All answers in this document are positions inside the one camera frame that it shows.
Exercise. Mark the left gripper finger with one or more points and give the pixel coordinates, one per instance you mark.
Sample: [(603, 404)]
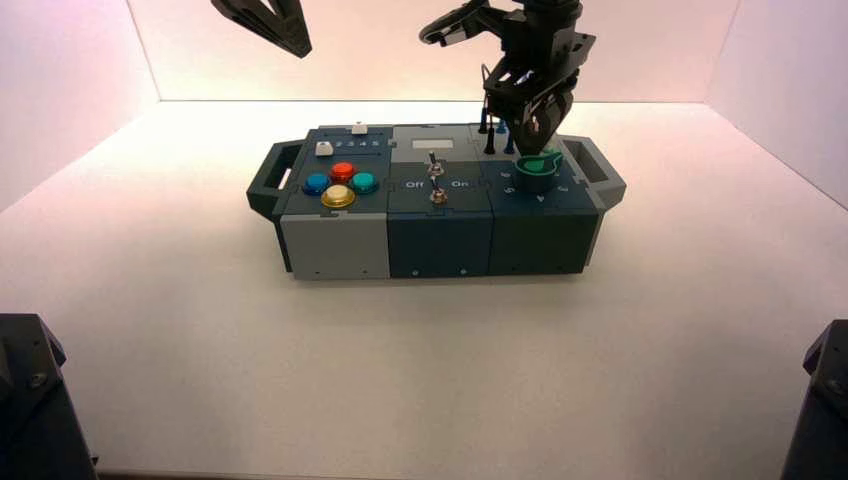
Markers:
[(298, 23), (265, 26)]

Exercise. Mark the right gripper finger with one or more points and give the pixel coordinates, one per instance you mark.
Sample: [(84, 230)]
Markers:
[(556, 116), (531, 132)]

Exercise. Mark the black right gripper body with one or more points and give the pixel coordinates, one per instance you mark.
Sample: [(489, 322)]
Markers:
[(563, 58)]

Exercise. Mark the green teardrop rotary knob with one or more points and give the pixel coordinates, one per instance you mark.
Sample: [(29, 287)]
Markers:
[(534, 172)]

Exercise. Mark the black arm base housing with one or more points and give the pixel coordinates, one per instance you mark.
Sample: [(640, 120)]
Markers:
[(33, 411), (821, 411)]

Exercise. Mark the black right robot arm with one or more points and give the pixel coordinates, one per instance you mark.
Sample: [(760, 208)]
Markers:
[(550, 16)]

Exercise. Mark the white square key cap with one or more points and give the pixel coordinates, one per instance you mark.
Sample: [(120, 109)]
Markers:
[(324, 148)]

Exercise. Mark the modular control panel box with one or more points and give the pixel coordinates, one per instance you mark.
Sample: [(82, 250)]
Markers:
[(437, 245)]

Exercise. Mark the red dome push button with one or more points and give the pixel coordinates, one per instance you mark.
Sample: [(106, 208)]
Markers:
[(342, 171)]

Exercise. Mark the blue dome push button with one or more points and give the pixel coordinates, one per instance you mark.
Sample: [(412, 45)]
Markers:
[(316, 183)]

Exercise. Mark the green dome push button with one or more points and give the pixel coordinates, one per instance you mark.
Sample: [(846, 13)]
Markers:
[(364, 182)]

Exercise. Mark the yellow dome push button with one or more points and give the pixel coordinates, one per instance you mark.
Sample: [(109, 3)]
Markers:
[(338, 196)]

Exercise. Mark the metal toggle switch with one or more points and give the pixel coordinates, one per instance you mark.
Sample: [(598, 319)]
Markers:
[(438, 195), (432, 166)]

